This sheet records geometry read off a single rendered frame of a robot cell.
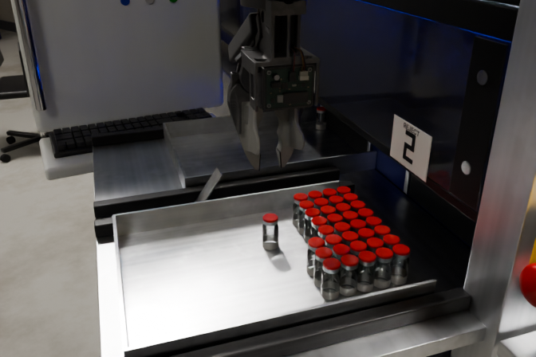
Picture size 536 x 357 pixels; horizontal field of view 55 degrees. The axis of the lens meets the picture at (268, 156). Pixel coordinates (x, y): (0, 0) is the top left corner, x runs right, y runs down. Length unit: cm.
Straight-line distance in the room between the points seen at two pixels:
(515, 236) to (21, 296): 190
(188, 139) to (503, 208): 67
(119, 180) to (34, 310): 126
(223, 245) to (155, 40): 78
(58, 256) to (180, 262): 172
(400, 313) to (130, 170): 55
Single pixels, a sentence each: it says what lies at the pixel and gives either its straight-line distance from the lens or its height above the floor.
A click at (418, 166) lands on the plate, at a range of 67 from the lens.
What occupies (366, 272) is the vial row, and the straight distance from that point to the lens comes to 62.
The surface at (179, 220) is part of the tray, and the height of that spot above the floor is 89.
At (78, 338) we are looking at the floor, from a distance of 195.
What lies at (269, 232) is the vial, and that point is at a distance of 68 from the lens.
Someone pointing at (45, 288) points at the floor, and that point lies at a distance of 221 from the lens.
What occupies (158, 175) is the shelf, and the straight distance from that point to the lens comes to 91.
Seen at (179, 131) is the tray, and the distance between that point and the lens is 106.
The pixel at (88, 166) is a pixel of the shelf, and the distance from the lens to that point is 119.
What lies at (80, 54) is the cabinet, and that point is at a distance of 135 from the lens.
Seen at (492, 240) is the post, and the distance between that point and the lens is 58.
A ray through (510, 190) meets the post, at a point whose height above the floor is 105.
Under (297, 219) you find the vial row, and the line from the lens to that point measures 74.
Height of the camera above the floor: 128
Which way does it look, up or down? 24 degrees down
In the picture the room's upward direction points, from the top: straight up
